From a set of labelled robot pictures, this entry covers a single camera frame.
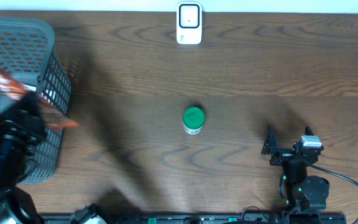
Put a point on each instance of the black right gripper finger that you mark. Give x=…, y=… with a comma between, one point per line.
x=308, y=131
x=270, y=143

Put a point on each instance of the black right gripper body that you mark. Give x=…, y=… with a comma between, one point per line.
x=283, y=156

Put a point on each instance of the green lid white jar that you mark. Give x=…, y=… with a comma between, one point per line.
x=193, y=120

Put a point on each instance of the orange Top chocolate bar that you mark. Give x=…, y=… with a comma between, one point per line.
x=15, y=90

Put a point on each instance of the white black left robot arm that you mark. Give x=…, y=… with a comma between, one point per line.
x=22, y=129

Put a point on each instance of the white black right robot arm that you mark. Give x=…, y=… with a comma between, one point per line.
x=305, y=194

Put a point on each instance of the grey plastic basket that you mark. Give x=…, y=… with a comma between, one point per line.
x=28, y=58

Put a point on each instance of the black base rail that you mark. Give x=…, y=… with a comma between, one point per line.
x=95, y=214

